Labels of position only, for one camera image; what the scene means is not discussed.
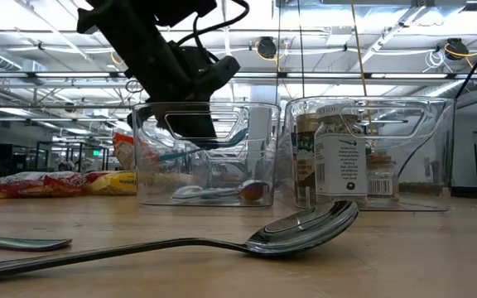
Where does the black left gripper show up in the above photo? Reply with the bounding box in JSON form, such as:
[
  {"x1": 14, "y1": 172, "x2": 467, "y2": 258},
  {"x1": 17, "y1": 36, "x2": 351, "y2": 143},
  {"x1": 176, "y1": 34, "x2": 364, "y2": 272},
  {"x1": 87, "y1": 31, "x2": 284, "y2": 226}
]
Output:
[{"x1": 97, "y1": 24, "x2": 223, "y2": 151}]

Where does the silver spoon rainbow handle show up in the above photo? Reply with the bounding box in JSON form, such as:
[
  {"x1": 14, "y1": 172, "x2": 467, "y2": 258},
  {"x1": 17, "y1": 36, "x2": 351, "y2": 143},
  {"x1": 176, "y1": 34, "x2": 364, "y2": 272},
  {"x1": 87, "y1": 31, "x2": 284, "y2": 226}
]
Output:
[{"x1": 170, "y1": 185, "x2": 239, "y2": 204}]

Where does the clear plastic bin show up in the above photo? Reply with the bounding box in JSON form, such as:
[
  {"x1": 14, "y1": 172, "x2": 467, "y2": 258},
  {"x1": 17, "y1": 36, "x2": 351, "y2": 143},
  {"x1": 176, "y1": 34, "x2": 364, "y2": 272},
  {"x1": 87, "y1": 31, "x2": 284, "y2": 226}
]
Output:
[
  {"x1": 283, "y1": 95, "x2": 458, "y2": 213},
  {"x1": 132, "y1": 101, "x2": 282, "y2": 208}
]

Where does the tan-lid spice jar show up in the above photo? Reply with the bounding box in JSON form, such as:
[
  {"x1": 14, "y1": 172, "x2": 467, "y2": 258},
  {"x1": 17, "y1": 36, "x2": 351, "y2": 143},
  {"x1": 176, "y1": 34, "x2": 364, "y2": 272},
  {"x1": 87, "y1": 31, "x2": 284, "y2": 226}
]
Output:
[{"x1": 295, "y1": 112, "x2": 318, "y2": 195}]

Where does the white-lid spice jar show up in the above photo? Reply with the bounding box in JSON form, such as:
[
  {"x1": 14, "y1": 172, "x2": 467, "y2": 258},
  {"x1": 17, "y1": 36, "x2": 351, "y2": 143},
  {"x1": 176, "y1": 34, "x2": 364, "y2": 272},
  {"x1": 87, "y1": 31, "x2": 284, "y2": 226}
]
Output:
[{"x1": 313, "y1": 103, "x2": 369, "y2": 198}]

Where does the dark chrome spoon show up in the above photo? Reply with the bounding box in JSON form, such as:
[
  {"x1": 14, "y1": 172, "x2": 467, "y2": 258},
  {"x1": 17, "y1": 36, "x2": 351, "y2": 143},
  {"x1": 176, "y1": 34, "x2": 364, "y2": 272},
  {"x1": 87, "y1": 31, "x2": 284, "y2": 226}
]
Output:
[{"x1": 0, "y1": 199, "x2": 360, "y2": 286}]

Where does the small cork-lid jar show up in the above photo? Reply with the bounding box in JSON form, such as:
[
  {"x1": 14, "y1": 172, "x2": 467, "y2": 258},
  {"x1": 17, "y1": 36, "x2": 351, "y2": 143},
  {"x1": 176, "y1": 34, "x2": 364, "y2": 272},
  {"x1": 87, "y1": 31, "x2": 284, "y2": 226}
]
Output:
[{"x1": 365, "y1": 151, "x2": 401, "y2": 198}]

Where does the orange snack bag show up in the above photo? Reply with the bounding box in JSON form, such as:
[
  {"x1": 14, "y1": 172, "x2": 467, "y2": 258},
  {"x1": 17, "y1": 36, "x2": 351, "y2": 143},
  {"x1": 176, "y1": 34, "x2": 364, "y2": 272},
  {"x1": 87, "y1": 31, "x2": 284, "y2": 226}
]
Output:
[{"x1": 112, "y1": 132, "x2": 161, "y2": 173}]

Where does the yellow noodle packet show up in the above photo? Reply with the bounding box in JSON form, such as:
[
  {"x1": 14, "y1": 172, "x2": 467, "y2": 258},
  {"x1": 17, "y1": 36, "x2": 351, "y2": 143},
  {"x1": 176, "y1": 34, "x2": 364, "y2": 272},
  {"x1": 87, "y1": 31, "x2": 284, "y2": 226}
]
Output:
[{"x1": 84, "y1": 170, "x2": 194, "y2": 196}]

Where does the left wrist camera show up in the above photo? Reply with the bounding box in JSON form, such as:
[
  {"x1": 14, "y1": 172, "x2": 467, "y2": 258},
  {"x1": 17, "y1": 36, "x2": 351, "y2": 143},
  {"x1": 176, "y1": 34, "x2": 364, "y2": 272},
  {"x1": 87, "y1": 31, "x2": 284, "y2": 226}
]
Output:
[{"x1": 188, "y1": 55, "x2": 242, "y2": 100}]

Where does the black ceiling cord reel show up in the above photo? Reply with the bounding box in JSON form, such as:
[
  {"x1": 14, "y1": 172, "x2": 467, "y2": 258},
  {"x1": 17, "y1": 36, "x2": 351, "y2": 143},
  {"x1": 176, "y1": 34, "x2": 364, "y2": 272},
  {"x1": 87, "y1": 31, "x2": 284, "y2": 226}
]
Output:
[
  {"x1": 444, "y1": 36, "x2": 470, "y2": 62},
  {"x1": 256, "y1": 36, "x2": 280, "y2": 60}
]

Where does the black hanging cable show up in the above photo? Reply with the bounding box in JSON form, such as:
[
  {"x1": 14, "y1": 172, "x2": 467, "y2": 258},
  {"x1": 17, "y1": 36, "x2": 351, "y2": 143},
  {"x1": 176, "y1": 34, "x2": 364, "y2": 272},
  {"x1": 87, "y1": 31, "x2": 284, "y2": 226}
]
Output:
[{"x1": 297, "y1": 0, "x2": 306, "y2": 99}]

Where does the yellow cable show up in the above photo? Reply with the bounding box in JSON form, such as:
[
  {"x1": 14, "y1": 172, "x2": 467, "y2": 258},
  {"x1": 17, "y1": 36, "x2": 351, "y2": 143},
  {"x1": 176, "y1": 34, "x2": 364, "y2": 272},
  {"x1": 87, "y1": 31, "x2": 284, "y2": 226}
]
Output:
[{"x1": 349, "y1": 0, "x2": 375, "y2": 137}]

